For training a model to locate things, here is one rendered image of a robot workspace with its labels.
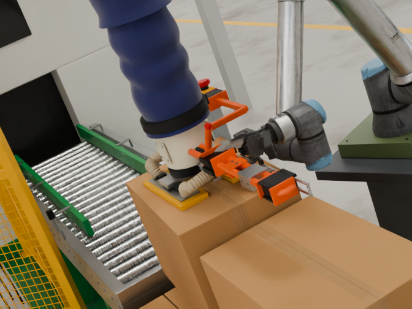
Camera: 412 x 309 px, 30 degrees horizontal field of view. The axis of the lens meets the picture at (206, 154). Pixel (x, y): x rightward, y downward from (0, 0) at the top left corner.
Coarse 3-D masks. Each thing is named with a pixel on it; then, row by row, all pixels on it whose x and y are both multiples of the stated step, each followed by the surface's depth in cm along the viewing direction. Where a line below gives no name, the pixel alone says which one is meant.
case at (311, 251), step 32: (288, 224) 221; (320, 224) 215; (352, 224) 209; (224, 256) 217; (256, 256) 211; (288, 256) 205; (320, 256) 200; (352, 256) 195; (384, 256) 190; (224, 288) 212; (256, 288) 197; (288, 288) 192; (320, 288) 187; (352, 288) 182; (384, 288) 178
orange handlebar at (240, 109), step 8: (224, 104) 277; (232, 104) 271; (240, 104) 267; (232, 112) 262; (240, 112) 262; (216, 120) 261; (224, 120) 260; (200, 144) 245; (192, 152) 242; (232, 160) 222; (240, 160) 220; (224, 168) 221; (232, 168) 217; (240, 168) 222; (232, 176) 219; (264, 176) 207; (280, 192) 194; (288, 192) 194
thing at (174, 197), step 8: (160, 176) 258; (144, 184) 266; (152, 184) 262; (160, 184) 258; (176, 184) 246; (160, 192) 253; (168, 192) 249; (176, 192) 247; (200, 192) 242; (168, 200) 247; (176, 200) 242; (184, 200) 240; (192, 200) 238; (200, 200) 240; (184, 208) 238
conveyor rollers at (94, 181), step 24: (48, 168) 480; (72, 168) 466; (96, 168) 453; (120, 168) 440; (72, 192) 431; (96, 192) 418; (120, 192) 404; (96, 216) 383; (120, 216) 377; (96, 240) 356; (120, 240) 350; (144, 240) 338; (120, 264) 325; (144, 264) 318
